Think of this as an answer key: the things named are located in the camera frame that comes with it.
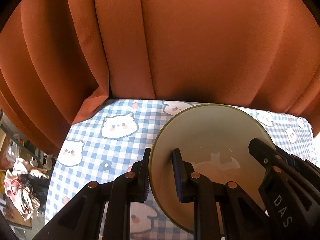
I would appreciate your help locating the blue checked cartoon tablecloth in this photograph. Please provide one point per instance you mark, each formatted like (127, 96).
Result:
(104, 159)

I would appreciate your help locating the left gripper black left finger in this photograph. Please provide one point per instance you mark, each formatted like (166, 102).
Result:
(101, 210)

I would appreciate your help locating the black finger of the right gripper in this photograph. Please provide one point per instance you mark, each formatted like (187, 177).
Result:
(265, 155)
(291, 159)

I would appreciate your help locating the floral ceramic bowl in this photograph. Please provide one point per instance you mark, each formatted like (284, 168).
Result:
(214, 138)

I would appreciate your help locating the orange curtain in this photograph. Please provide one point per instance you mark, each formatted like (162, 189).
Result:
(61, 59)

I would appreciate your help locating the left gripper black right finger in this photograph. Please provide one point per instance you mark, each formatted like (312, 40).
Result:
(221, 211)

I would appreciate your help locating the pile of clothes and bags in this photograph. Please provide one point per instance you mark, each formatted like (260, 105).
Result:
(24, 184)

